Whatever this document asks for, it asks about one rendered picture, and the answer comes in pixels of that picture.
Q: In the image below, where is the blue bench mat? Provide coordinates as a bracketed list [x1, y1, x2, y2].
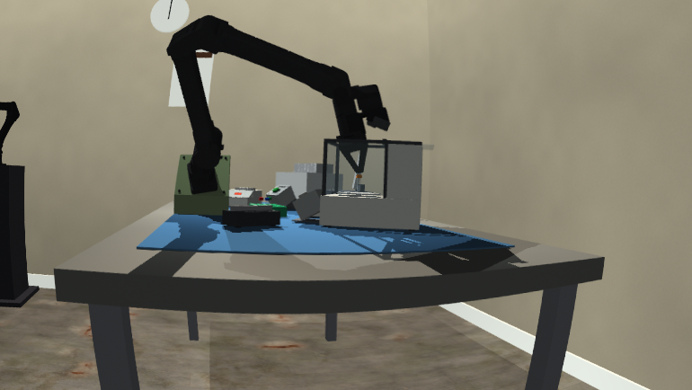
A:
[137, 209, 515, 254]

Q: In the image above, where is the green tube rack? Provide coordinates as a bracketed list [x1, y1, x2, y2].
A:
[249, 204, 287, 217]

